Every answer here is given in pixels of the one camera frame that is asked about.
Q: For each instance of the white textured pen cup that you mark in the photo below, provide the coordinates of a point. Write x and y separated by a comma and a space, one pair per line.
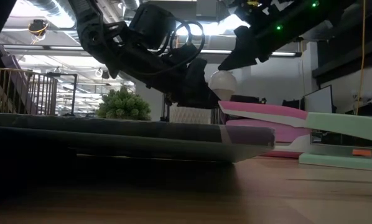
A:
189, 116

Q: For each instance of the white round lightbulb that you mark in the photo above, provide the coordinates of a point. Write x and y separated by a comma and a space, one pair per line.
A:
222, 82

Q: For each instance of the long ceiling light strip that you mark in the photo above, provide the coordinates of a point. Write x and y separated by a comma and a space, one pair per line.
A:
64, 48

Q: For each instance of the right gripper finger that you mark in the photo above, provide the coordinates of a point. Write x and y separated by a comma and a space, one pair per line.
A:
245, 53

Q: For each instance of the mint green stapler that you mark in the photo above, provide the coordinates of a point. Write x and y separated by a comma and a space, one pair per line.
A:
344, 124

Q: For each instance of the pink stapler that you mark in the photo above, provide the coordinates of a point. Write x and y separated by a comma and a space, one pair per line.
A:
267, 109

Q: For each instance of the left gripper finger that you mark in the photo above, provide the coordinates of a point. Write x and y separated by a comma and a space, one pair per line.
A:
198, 93

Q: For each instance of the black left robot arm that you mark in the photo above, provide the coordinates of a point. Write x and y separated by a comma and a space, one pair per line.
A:
89, 31

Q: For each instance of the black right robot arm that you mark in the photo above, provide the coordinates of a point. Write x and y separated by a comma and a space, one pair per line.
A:
329, 12

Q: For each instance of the computer monitor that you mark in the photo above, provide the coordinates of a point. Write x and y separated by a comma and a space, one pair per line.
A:
318, 99

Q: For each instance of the black background stand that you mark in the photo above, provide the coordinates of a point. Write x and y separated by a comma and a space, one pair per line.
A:
76, 93

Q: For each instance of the green artificial succulent plant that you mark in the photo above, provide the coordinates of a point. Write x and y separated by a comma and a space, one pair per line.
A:
123, 107

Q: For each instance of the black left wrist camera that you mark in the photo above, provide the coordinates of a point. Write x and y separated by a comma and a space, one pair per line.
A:
151, 25

